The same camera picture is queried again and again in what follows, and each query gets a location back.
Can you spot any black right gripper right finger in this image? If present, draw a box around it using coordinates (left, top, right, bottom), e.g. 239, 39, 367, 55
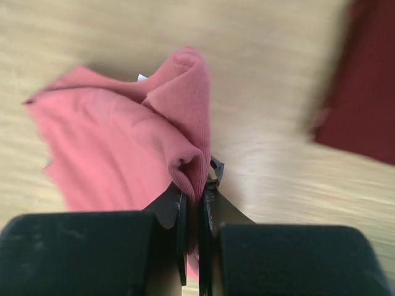
199, 158, 392, 295

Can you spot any salmon pink t shirt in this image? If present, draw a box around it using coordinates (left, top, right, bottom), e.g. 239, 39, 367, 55
24, 47, 211, 273

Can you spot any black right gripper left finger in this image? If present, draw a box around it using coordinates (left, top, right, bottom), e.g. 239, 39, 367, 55
1, 184, 187, 295

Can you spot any folded dark red t shirt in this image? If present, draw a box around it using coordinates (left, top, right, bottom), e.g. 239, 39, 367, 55
314, 0, 394, 165

